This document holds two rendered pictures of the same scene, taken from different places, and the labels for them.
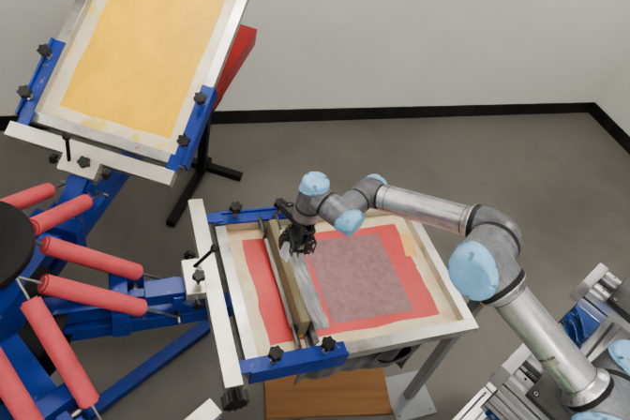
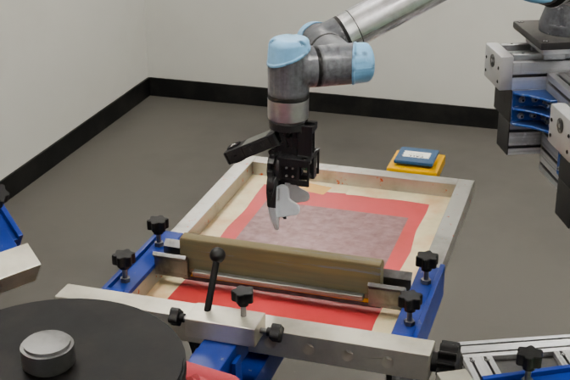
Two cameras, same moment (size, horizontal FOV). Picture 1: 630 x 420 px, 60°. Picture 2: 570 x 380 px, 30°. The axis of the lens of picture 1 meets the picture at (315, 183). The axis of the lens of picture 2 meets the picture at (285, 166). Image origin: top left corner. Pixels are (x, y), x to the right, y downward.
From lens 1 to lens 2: 1.37 m
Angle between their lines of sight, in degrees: 41
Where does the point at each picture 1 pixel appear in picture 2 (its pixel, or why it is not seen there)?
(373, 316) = (393, 247)
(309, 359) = (430, 293)
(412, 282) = (367, 204)
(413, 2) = not seen: outside the picture
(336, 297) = not seen: hidden behind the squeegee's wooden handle
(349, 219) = (364, 50)
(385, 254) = (306, 206)
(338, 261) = (282, 241)
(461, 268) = not seen: outside the picture
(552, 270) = not seen: hidden behind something
